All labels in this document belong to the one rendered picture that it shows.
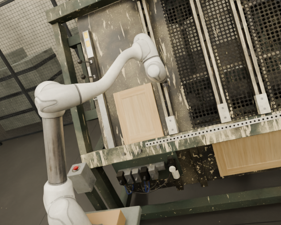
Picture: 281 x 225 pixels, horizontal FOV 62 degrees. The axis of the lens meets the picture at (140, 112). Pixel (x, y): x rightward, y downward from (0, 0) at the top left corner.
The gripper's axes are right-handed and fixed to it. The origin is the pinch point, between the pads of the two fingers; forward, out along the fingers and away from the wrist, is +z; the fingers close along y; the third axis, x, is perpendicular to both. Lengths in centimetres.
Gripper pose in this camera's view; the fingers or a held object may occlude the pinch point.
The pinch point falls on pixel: (166, 80)
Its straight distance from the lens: 165.4
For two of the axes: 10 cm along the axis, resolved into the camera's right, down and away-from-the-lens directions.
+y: -2.3, -9.7, 0.7
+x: -9.3, 2.4, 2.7
